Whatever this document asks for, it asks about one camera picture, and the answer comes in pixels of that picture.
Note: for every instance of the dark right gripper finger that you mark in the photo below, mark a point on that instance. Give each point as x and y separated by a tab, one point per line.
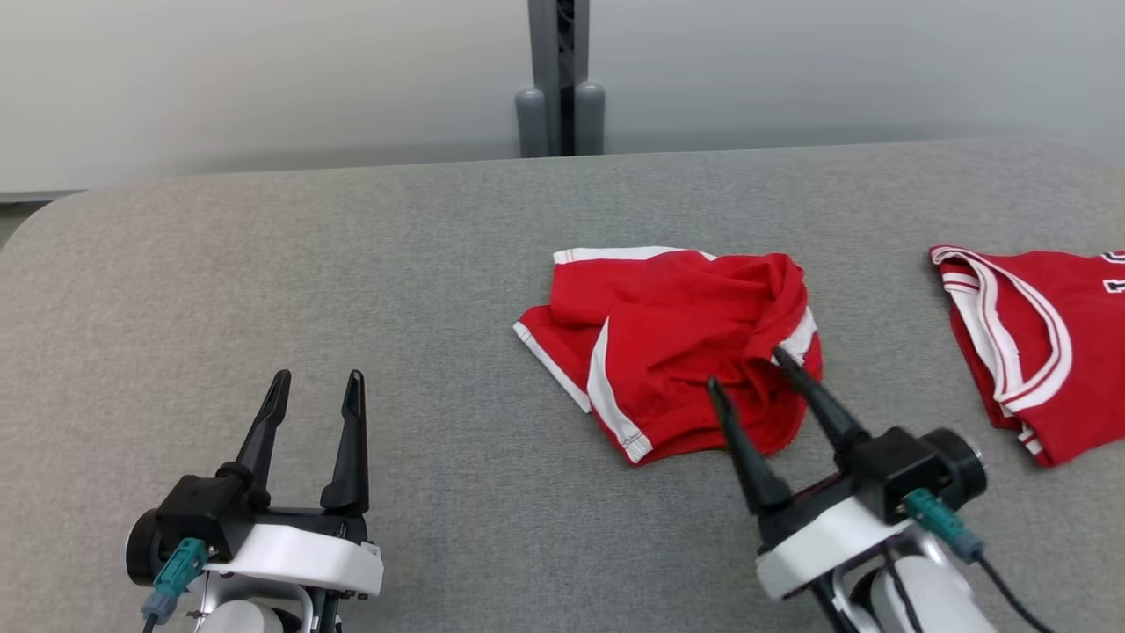
751	466
826	409

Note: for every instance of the red jersey white sleeves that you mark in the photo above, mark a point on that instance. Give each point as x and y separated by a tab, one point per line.
1055	369

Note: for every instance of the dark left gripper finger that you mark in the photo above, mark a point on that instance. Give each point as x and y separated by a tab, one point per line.
259	448
352	457

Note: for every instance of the grey wall baseboard strip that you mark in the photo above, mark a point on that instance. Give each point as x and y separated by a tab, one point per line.
26	198

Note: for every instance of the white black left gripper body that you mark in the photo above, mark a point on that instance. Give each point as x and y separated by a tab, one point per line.
299	558

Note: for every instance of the grey cylindrical post foot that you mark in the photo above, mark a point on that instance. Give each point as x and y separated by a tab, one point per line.
590	119
531	123

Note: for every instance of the red shorts white stripes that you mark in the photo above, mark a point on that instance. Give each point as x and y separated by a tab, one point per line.
677	352

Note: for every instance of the grey partition post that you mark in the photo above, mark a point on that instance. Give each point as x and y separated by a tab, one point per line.
543	44

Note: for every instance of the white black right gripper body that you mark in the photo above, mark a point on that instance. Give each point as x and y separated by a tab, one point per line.
826	545

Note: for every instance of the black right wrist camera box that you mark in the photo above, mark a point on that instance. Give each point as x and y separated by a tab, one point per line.
896	466

